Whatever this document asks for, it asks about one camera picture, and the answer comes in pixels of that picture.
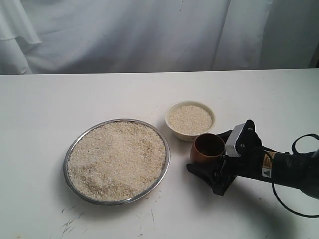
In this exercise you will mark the brown wooden cup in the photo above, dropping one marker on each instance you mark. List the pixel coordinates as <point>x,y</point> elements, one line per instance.
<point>207,148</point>

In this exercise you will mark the round steel rice tray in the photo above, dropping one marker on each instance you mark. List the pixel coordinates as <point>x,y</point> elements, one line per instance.
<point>116,162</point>

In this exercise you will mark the white backdrop curtain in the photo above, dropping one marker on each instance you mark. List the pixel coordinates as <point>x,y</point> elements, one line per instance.
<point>119,36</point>

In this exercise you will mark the white floral ceramic bowl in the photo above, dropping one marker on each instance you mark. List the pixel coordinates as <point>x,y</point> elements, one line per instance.
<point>189,119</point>

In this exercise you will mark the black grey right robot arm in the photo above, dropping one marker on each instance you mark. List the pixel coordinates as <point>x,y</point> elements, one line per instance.
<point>295,170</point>

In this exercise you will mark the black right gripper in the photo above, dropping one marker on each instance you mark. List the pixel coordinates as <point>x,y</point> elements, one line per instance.
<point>243,157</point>

